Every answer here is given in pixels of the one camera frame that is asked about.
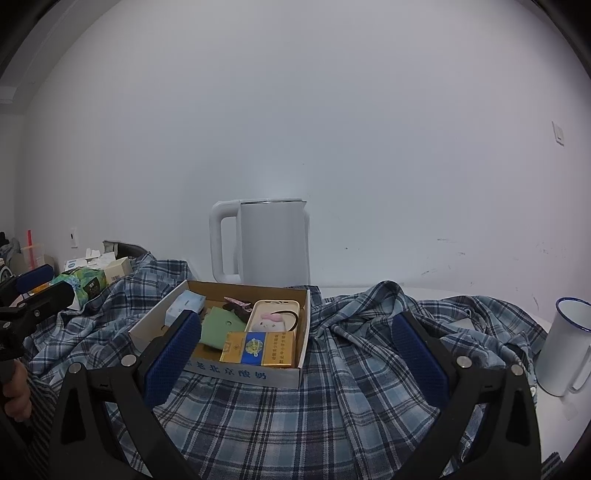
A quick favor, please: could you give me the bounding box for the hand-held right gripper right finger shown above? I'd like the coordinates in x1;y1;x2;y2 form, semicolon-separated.
390;310;543;480

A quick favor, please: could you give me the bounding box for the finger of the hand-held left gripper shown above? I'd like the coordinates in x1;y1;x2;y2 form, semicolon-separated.
0;263;55;297
16;280;77;325

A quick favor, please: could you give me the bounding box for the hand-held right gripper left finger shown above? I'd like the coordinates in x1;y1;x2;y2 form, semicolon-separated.
48;308;204;480

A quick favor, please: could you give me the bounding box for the green pouch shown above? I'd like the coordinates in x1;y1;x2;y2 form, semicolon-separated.
198;306;253;350

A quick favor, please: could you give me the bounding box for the light blue tissue packet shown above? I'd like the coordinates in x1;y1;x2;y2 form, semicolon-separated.
163;290;208;326

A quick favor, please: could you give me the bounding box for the shallow cardboard box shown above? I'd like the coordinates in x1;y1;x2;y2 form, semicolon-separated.
128;279;311;389

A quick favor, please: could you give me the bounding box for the pink and black hair clip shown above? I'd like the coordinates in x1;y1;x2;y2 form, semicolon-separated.
223;296;253;322

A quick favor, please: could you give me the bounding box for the gold and blue cigarette pack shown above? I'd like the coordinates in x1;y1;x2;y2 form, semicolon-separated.
219;331;297;369

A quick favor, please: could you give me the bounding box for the pink and white soft toy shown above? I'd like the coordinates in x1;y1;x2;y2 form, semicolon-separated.
256;309;290;332

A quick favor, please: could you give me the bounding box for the beige phone case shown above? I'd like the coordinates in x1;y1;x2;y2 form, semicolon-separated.
244;298;300;334

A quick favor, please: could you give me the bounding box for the person's left hand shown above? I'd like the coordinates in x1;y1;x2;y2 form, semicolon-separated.
2;360;34;422

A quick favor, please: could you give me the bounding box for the clear plastic container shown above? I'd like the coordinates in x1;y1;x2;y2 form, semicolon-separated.
20;243;45;274

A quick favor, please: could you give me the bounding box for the green patterned tissue pack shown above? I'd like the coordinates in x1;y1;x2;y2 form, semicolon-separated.
49;267;108;310

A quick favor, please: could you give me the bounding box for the crumpled white paper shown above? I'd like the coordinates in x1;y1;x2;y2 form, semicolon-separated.
85;248;116;267

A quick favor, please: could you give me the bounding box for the beige carton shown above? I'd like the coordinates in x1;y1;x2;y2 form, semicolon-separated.
103;256;133;285

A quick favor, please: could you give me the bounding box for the blue plaid shirt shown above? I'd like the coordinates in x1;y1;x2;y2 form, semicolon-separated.
23;251;551;480

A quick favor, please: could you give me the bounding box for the dark grey chair back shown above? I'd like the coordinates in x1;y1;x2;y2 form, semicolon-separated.
102;239;151;260

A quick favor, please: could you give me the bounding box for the grey striped cloth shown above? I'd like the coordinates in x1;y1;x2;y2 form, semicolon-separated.
23;374;568;480

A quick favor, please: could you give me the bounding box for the white enamel mug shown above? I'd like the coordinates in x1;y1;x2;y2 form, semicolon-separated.
534;296;591;398

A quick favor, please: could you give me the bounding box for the white electric kettle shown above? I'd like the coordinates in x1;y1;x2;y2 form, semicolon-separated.
209;198;311;288

